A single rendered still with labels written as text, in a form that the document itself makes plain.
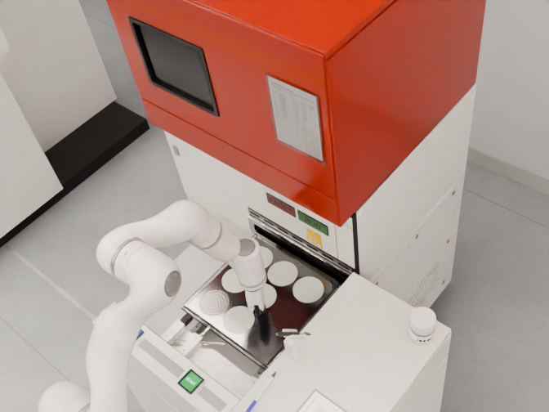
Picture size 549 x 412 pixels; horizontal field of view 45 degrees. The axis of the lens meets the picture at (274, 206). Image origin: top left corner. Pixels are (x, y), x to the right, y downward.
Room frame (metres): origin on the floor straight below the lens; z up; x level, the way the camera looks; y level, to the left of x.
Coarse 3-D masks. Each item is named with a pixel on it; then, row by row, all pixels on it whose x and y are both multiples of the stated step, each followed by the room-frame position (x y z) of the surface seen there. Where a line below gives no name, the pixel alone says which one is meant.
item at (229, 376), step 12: (180, 336) 1.13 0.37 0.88; (204, 348) 1.07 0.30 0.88; (192, 360) 1.03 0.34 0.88; (204, 360) 1.03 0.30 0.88; (216, 360) 1.02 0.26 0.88; (228, 360) 1.01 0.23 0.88; (216, 372) 0.98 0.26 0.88; (228, 372) 0.97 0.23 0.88; (240, 372) 0.97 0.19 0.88; (228, 384) 0.93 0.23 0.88; (240, 384) 0.93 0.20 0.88
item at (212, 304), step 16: (224, 272) 1.33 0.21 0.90; (304, 272) 1.26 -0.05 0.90; (208, 288) 1.28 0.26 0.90; (288, 288) 1.22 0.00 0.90; (192, 304) 1.23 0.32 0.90; (208, 304) 1.21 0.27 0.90; (224, 304) 1.20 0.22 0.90; (240, 304) 1.19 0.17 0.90; (288, 304) 1.16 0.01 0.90; (304, 304) 1.14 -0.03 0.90; (208, 320) 1.15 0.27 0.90; (256, 320) 1.12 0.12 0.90; (272, 320) 1.11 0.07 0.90; (288, 320) 1.10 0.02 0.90; (304, 320) 1.09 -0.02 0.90; (240, 336) 1.08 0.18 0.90; (256, 336) 1.07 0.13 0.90; (272, 336) 1.05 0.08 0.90; (256, 352) 1.01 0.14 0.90; (272, 352) 1.00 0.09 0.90
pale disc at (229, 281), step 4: (232, 268) 1.34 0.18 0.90; (228, 272) 1.32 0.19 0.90; (232, 272) 1.32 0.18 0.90; (224, 276) 1.31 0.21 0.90; (228, 276) 1.31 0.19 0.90; (232, 276) 1.30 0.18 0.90; (236, 276) 1.30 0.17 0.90; (224, 280) 1.29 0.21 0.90; (228, 280) 1.29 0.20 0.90; (232, 280) 1.29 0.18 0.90; (236, 280) 1.28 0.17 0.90; (224, 284) 1.28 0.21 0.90; (228, 284) 1.27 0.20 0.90; (232, 284) 1.27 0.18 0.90; (236, 284) 1.27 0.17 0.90; (224, 288) 1.26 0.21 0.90; (228, 288) 1.26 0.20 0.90; (232, 288) 1.26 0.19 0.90; (236, 288) 1.26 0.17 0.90; (240, 288) 1.25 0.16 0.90; (232, 292) 1.24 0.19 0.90; (236, 292) 1.24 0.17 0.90
